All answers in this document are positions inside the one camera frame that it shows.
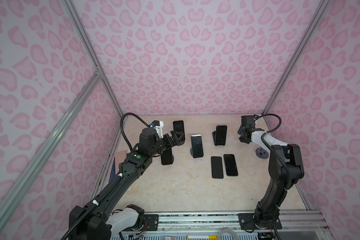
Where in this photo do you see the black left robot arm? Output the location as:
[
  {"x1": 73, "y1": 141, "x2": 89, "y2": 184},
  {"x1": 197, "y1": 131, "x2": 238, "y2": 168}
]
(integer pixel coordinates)
[{"x1": 62, "y1": 128, "x2": 184, "y2": 240}]

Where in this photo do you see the grey round stand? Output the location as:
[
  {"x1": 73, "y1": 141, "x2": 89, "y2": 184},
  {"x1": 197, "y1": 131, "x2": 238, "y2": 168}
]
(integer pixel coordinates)
[{"x1": 255, "y1": 147, "x2": 269, "y2": 159}]

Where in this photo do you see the corner aluminium profile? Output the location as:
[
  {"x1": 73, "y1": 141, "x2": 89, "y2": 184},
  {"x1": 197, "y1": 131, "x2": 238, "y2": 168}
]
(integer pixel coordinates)
[
  {"x1": 263, "y1": 0, "x2": 332, "y2": 114},
  {"x1": 61, "y1": 0, "x2": 123, "y2": 117}
]

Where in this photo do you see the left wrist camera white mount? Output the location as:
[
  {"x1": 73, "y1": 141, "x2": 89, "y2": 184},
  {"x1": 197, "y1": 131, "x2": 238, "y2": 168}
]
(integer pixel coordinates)
[{"x1": 150, "y1": 120, "x2": 164, "y2": 139}]

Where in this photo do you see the left diagonal aluminium strut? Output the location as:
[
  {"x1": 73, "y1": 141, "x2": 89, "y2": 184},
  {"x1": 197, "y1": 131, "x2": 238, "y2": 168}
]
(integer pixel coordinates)
[{"x1": 0, "y1": 71, "x2": 103, "y2": 235}]

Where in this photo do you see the black left corrugated cable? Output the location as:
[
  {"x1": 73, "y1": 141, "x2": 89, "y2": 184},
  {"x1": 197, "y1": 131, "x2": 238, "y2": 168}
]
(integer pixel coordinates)
[{"x1": 61, "y1": 112, "x2": 152, "y2": 240}]

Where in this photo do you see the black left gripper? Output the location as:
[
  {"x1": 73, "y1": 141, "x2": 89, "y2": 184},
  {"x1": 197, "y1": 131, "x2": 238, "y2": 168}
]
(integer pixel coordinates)
[{"x1": 149, "y1": 130, "x2": 183, "y2": 158}]

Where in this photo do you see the right corner aluminium profile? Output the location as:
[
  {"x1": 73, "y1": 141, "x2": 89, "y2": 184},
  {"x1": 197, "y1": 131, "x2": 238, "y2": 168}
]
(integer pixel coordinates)
[{"x1": 263, "y1": 0, "x2": 332, "y2": 114}]

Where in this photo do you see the left corner aluminium profile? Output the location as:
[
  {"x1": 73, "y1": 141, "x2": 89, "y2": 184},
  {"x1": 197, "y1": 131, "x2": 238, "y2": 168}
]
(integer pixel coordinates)
[{"x1": 61, "y1": 0, "x2": 123, "y2": 117}]

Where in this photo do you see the clear plastic tube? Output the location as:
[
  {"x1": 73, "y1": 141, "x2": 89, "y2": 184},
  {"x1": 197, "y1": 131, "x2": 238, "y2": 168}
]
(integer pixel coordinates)
[{"x1": 217, "y1": 228, "x2": 240, "y2": 240}]

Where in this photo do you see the black folding stand back right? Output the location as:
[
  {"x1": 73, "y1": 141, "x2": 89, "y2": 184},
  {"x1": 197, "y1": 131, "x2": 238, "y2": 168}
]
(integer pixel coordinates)
[{"x1": 212, "y1": 131, "x2": 216, "y2": 146}]

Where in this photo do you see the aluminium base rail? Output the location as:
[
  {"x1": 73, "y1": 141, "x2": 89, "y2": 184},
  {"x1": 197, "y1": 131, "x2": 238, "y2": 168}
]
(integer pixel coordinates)
[{"x1": 145, "y1": 210, "x2": 333, "y2": 240}]

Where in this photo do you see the centre silver-edged black phone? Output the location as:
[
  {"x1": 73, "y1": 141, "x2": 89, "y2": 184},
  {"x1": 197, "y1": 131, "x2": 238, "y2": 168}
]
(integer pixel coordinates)
[{"x1": 191, "y1": 135, "x2": 204, "y2": 159}]

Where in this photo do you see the yellow white marker pen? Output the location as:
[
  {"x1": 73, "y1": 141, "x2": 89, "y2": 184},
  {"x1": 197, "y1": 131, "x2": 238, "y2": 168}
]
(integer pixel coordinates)
[{"x1": 186, "y1": 235, "x2": 218, "y2": 240}]

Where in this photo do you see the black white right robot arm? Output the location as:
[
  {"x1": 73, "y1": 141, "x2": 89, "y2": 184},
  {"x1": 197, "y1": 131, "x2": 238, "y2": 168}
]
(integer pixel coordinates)
[{"x1": 238, "y1": 114, "x2": 305, "y2": 232}]

